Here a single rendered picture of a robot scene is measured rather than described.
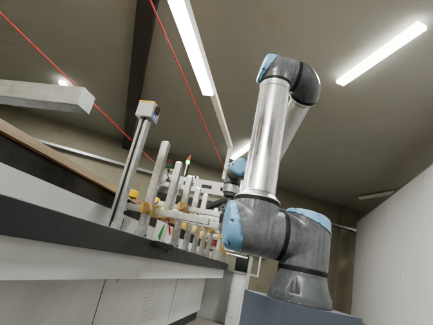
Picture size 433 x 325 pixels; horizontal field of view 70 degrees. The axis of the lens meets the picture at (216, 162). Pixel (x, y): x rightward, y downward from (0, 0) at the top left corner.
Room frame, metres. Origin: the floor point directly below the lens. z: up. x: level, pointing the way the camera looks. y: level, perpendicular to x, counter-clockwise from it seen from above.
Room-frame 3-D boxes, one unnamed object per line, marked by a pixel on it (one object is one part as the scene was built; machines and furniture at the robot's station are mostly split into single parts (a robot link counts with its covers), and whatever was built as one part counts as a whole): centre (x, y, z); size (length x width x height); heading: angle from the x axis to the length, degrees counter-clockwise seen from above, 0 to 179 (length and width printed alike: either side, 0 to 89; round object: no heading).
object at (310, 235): (0.99, -0.32, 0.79); 0.17 x 0.15 x 0.18; 94
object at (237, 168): (1.52, -0.13, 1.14); 0.12 x 0.12 x 0.09; 4
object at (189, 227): (2.16, 0.08, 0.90); 0.03 x 0.03 x 0.48; 76
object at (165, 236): (1.64, 0.19, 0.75); 0.26 x 0.01 x 0.10; 166
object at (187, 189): (1.92, 0.14, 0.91); 0.03 x 0.03 x 0.48; 76
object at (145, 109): (1.18, 0.32, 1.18); 0.07 x 0.07 x 0.08; 76
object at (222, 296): (4.61, 0.05, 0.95); 1.65 x 0.70 x 1.90; 76
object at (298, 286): (0.99, -0.33, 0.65); 0.19 x 0.19 x 0.10
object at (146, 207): (1.45, 0.26, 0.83); 0.13 x 0.06 x 0.05; 166
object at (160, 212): (1.45, 0.19, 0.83); 0.43 x 0.03 x 0.04; 76
